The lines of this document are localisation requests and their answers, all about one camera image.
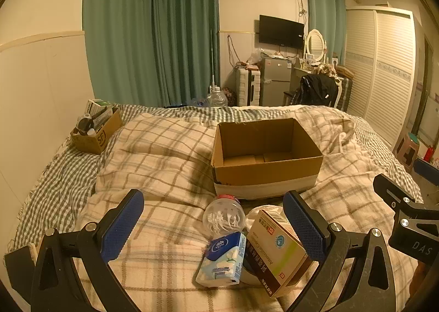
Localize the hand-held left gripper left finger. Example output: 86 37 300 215
3 189 145 312

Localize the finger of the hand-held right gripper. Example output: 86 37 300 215
413 158 439 190
373 174 425 210

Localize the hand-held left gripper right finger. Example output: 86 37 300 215
282 190 412 312

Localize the brown green medicine box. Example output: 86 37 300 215
246 208 314 298

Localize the large cardboard box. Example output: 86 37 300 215
210 118 324 200

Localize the clear plastic bottle red cap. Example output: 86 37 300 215
202 194 246 240

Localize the blue white tissue pack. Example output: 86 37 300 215
195 231 247 288

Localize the plastic stool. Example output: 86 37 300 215
394 133 421 172

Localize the white plastic bag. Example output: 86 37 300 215
245 205 287 234

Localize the beige plaid blanket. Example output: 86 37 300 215
74 106 424 312

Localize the green gingham bed sheet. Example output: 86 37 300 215
7 102 424 254

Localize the small cardboard box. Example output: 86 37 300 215
70 108 123 155

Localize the white slatted wardrobe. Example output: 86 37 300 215
344 6 426 148

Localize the black round item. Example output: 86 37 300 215
77 116 95 133

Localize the white chair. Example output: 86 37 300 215
329 76 344 109

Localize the white green carton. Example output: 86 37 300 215
85 99 113 117

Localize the black jacket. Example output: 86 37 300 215
291 74 338 107

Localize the grey small fridge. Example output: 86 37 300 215
261 57 293 107

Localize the dark patterned bag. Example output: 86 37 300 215
222 88 238 107

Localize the white suitcase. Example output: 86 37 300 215
235 68 263 107

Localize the large clear water jug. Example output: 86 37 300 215
206 85 229 108

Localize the white oval mirror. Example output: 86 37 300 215
305 29 327 63

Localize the narrow green curtain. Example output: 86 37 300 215
306 0 348 66

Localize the white pole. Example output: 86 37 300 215
209 29 219 88

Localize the wide green curtain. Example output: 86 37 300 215
82 0 221 107

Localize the black wall television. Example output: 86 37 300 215
259 15 305 49

